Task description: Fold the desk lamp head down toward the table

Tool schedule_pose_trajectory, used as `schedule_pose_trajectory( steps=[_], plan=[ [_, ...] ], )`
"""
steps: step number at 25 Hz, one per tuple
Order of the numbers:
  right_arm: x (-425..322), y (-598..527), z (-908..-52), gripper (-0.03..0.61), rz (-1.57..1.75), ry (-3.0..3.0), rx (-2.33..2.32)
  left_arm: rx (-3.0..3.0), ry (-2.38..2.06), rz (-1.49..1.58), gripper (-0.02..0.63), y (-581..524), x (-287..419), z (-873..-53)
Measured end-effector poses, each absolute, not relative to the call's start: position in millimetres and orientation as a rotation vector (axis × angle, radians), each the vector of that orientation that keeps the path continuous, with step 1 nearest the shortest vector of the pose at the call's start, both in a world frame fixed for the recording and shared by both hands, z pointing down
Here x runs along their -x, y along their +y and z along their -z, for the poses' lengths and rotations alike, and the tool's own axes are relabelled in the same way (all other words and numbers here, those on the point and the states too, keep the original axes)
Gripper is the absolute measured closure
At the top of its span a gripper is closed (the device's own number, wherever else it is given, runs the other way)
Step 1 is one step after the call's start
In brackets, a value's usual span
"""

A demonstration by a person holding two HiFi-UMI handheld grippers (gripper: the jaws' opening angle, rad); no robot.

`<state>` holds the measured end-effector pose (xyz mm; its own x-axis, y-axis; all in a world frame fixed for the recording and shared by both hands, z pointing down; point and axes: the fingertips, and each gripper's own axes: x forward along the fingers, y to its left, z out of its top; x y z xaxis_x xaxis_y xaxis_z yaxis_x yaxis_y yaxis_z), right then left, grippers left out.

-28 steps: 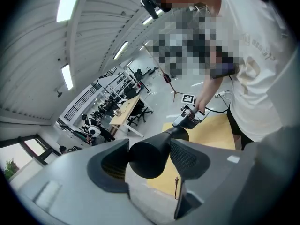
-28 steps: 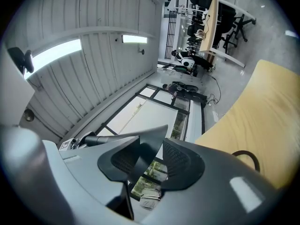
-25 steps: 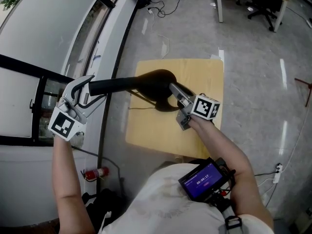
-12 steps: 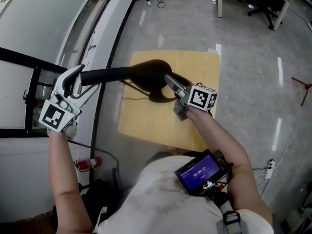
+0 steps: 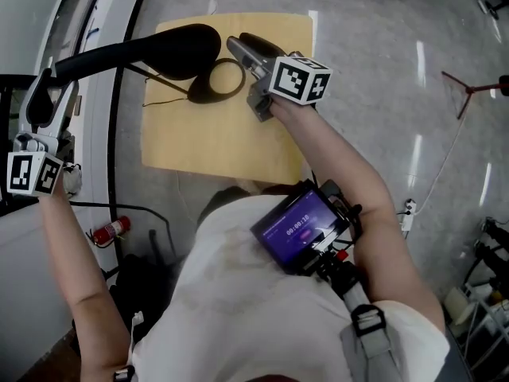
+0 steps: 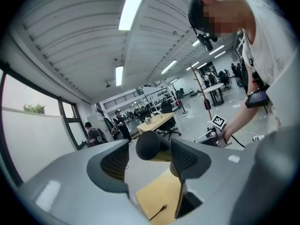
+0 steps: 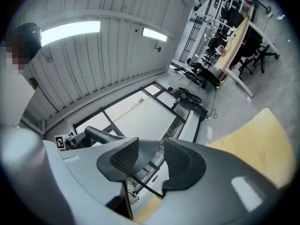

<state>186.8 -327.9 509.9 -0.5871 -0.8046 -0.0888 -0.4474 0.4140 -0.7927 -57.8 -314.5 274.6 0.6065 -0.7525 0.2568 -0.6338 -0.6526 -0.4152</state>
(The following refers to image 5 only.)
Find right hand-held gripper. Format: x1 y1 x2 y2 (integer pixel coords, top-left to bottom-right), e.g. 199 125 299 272
225 32 333 123

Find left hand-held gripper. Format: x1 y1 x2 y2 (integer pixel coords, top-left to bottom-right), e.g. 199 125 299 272
6 68 80 197

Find black desk lamp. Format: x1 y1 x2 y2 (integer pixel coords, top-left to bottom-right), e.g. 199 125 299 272
28 22 247 126

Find person's right forearm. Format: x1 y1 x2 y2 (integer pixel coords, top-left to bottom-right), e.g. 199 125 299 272
269 97 447 333

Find person's left forearm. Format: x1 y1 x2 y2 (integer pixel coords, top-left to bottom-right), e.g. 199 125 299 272
37 173 134 382

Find white machine housing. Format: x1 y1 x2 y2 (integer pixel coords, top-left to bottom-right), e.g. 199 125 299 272
0 0 138 377

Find wooden table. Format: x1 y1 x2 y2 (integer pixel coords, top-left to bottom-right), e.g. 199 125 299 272
140 11 316 185

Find red fire extinguisher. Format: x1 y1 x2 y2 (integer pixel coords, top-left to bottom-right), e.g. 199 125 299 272
87 214 133 250

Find person's dark trousers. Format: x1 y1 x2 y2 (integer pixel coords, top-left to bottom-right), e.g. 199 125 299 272
196 185 255 228

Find chest-mounted screen device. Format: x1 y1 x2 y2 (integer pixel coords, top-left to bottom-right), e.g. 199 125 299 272
249 188 352 276

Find black bag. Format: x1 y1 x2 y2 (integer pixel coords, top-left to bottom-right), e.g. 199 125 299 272
107 252 182 344

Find red tripod stand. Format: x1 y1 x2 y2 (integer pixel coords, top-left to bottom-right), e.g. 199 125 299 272
440 69 509 121

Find white power strip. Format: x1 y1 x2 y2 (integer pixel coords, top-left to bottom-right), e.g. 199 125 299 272
399 198 418 233

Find person's white shirt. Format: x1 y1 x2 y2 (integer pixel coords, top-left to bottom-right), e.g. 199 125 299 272
130 193 451 382

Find metal equipment cart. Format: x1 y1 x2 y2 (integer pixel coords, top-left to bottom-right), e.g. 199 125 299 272
443 216 509 382

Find thin black lamp cable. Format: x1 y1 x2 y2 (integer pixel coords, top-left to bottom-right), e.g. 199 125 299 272
142 76 190 108

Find white floor cable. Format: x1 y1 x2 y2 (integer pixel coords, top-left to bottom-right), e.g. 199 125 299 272
413 111 469 216

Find black chest mount rig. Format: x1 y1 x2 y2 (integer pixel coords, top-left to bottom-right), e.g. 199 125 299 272
300 178 373 314

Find grey shoulder strap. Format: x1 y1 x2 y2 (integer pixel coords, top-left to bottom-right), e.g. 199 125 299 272
339 302 410 382

